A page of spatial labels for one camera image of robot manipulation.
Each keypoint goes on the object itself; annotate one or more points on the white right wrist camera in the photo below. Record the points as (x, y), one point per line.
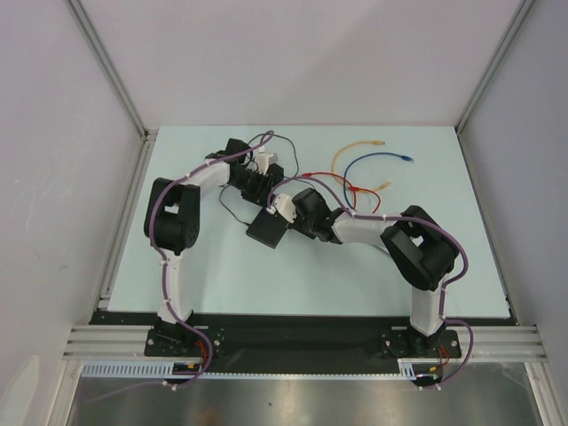
(283, 205)

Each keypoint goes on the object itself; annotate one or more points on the aluminium front frame rail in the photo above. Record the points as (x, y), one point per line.
(491, 344)

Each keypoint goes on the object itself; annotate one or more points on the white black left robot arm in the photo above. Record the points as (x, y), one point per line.
(173, 217)

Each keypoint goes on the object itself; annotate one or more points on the aluminium frame post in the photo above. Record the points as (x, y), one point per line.
(510, 35)
(106, 64)

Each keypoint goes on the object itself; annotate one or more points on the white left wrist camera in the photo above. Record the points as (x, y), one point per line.
(264, 160)

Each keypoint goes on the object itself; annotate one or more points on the left aluminium frame post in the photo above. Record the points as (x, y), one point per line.
(106, 64)

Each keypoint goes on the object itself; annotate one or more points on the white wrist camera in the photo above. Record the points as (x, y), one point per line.
(264, 160)
(283, 205)

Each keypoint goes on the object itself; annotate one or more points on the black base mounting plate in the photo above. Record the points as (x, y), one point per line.
(292, 345)

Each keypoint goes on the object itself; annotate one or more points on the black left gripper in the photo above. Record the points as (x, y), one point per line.
(262, 195)

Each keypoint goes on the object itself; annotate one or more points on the right aluminium frame post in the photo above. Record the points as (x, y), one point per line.
(510, 35)

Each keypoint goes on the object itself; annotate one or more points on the white slotted cable duct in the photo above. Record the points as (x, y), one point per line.
(170, 370)

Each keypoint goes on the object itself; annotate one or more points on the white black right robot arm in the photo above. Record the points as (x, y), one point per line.
(422, 251)

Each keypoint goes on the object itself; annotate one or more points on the black network switch box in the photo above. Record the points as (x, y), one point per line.
(267, 229)

